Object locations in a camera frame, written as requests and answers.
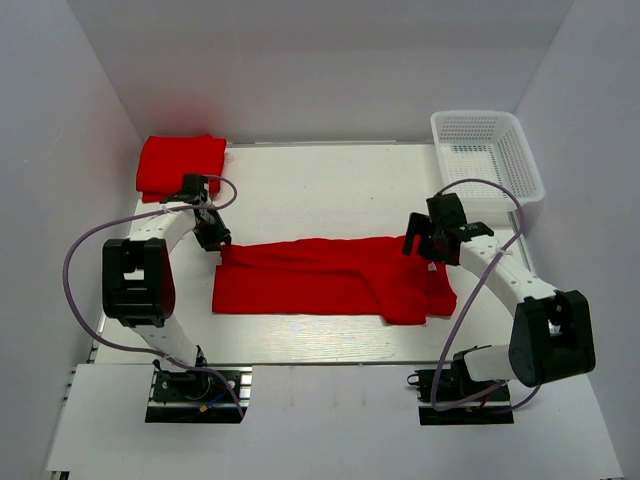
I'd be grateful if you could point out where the white plastic basket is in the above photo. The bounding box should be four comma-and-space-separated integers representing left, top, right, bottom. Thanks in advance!
430, 110, 545, 214

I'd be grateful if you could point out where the folded red t shirt stack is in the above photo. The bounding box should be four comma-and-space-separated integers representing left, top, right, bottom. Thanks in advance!
136, 134, 227, 203

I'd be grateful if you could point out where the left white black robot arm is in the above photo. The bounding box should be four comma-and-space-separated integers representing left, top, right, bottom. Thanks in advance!
102, 174, 231, 399

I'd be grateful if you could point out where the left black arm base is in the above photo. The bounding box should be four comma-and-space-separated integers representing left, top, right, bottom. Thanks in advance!
145, 367, 252, 425

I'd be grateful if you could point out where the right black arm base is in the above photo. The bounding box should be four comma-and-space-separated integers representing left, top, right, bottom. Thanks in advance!
407, 353, 514, 426

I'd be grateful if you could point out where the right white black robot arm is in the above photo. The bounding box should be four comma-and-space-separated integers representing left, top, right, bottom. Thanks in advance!
402, 193, 596, 399

